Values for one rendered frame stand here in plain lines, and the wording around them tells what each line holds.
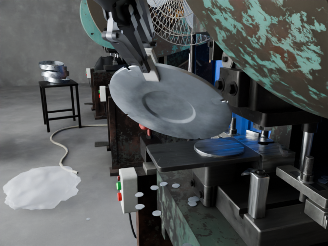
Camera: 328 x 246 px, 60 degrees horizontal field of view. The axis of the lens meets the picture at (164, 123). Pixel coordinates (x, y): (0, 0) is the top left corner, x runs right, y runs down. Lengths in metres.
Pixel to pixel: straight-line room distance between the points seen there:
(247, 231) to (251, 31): 0.44
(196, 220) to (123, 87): 0.34
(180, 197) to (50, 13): 6.70
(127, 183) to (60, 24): 6.46
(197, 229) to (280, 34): 0.51
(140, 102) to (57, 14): 6.62
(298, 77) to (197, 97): 0.34
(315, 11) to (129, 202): 0.84
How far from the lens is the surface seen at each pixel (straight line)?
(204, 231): 0.66
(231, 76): 0.67
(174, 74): 0.55
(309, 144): 0.75
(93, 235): 1.74
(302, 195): 0.70
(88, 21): 3.64
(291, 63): 0.26
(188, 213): 0.71
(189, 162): 0.64
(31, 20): 7.29
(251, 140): 0.80
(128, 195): 0.95
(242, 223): 0.64
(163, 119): 0.71
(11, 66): 7.40
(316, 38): 0.21
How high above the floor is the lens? 1.04
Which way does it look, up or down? 16 degrees down
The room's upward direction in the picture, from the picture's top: straight up
